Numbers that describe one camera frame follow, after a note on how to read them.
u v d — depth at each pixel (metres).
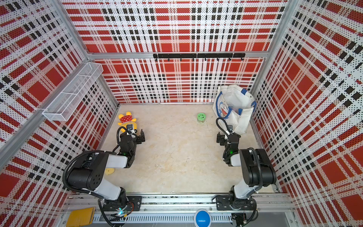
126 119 1.04
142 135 0.86
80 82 0.83
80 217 0.68
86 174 0.45
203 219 0.68
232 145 0.72
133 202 0.74
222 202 0.73
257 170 0.43
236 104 1.08
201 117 1.07
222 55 0.88
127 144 0.71
